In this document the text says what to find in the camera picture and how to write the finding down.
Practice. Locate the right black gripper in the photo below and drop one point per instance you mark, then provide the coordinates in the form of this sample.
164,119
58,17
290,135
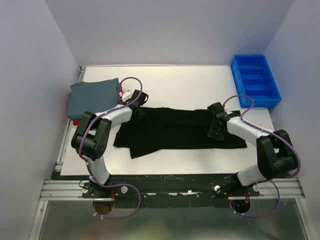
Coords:
211,134

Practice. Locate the black floral print t-shirt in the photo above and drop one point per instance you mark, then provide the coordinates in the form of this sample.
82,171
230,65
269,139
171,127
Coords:
152,129

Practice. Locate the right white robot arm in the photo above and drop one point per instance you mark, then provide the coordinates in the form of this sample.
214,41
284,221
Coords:
274,151

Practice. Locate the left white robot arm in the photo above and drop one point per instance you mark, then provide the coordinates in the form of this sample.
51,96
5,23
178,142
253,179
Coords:
91,136

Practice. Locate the folded teal t-shirt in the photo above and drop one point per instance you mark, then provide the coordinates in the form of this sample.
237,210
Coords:
114,83

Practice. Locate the blue plastic bin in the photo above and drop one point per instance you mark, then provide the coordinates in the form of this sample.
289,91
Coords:
253,79

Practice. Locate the folded red t-shirt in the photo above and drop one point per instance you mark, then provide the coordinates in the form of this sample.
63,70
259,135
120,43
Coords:
75,122

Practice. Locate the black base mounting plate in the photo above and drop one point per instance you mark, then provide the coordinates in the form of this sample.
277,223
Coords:
165,191

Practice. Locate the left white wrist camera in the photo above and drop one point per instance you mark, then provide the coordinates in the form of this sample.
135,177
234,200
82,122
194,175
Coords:
125,95

